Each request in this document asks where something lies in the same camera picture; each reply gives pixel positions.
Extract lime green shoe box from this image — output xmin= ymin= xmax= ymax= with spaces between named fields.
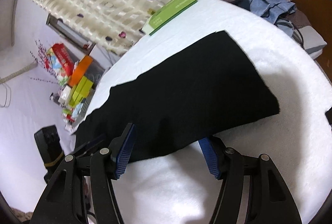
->
xmin=68 ymin=76 xmax=93 ymax=108

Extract orange cardboard box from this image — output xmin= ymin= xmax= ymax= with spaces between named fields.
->
xmin=68 ymin=55 xmax=93 ymax=87

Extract black pants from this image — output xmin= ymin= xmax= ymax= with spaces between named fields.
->
xmin=75 ymin=31 xmax=280 ymax=162

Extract blue crumpled clothing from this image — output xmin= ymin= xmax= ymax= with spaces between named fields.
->
xmin=237 ymin=0 xmax=297 ymax=35

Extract green white flat box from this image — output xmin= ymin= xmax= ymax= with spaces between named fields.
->
xmin=141 ymin=0 xmax=197 ymax=35

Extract window with metal frame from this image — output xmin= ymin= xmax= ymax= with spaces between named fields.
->
xmin=46 ymin=14 xmax=96 ymax=55

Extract white towel bed cover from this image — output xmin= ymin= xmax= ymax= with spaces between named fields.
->
xmin=88 ymin=0 xmax=331 ymax=223

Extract grey folded cloth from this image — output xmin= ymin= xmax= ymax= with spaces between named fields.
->
xmin=288 ymin=10 xmax=327 ymax=60

